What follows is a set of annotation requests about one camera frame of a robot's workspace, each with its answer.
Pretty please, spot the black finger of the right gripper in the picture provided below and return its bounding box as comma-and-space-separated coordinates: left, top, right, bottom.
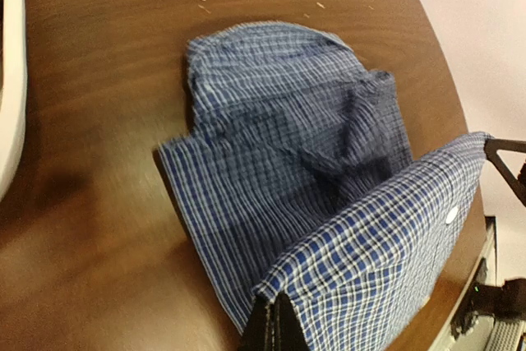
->
484, 137, 526, 206

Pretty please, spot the blue checked long sleeve shirt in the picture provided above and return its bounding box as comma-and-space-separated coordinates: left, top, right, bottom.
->
159, 22, 488, 350

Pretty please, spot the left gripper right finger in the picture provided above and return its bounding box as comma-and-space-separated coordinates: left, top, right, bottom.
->
274, 293, 308, 351

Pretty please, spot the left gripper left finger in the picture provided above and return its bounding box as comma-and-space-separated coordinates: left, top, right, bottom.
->
240, 296, 275, 351

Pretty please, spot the white plastic tub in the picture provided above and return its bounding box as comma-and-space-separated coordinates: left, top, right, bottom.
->
1, 0, 28, 196

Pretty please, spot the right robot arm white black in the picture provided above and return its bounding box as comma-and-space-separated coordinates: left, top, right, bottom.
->
450, 139, 525, 350

